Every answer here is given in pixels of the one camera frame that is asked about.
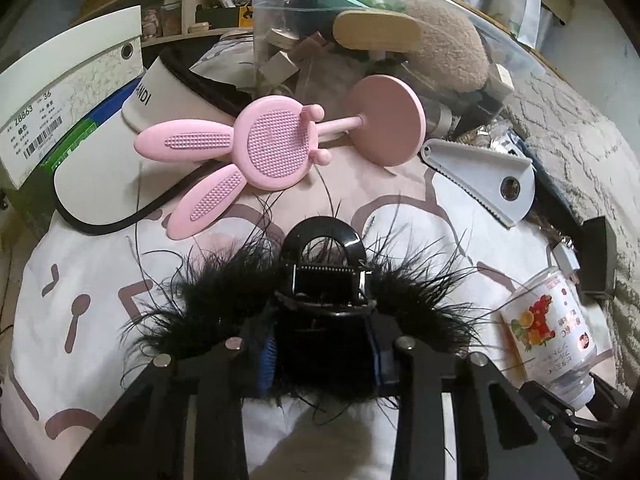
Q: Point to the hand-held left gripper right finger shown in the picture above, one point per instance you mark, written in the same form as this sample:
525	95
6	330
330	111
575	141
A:
382	365

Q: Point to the white serrated plastic tool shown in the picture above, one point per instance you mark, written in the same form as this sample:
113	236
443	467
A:
470	175

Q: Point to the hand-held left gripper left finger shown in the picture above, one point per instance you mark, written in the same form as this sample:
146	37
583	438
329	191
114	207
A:
265	365

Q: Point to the yellow box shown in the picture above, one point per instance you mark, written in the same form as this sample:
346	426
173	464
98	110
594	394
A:
247	16

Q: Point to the small white cube box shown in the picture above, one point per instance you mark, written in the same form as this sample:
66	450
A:
500	79

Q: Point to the clear snack packet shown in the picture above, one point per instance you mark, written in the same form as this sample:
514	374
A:
495	142

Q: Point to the beige patterned blanket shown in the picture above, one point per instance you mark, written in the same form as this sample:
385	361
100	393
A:
575	135

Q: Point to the black feathered hair claw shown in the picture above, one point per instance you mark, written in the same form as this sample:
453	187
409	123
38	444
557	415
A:
325	345

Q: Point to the green blue carton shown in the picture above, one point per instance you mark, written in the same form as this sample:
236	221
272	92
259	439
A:
90	125

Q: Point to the pink bunny stand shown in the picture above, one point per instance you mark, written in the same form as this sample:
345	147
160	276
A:
272	142

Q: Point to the wooden paddle brush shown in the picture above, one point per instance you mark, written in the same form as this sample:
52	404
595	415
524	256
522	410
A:
375	30

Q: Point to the beige plush toy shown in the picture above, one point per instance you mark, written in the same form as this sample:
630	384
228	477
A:
450	45

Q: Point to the fruit label plastic bottle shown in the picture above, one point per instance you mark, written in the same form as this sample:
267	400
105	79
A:
545	320

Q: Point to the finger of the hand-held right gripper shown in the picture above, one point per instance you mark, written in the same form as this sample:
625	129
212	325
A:
555	407

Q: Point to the white charger plug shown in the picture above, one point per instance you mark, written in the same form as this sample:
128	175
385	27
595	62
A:
565	257

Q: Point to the white sun visor cap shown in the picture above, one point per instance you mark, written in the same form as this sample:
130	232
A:
100	185

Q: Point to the white shoebox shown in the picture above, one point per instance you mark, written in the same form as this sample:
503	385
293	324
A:
65	80

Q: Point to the black box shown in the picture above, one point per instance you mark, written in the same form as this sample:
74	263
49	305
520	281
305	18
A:
597	255

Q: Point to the white paper bag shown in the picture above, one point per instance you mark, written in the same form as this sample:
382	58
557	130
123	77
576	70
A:
525	0

